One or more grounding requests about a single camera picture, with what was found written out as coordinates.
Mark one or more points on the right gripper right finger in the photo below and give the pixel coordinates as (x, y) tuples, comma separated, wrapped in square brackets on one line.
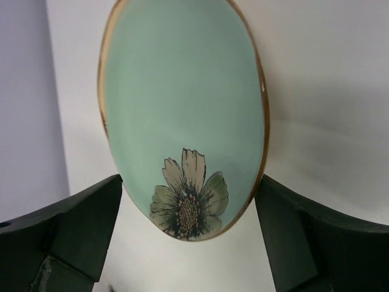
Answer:
[(311, 247)]

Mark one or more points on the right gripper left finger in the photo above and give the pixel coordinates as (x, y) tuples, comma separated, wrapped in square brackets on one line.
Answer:
[(61, 247)]

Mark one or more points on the green flower plate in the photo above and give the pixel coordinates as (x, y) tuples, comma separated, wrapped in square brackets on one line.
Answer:
[(182, 106)]

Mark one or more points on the beige bird pattern plate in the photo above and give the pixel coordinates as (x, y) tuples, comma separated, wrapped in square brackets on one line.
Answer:
[(102, 91)]

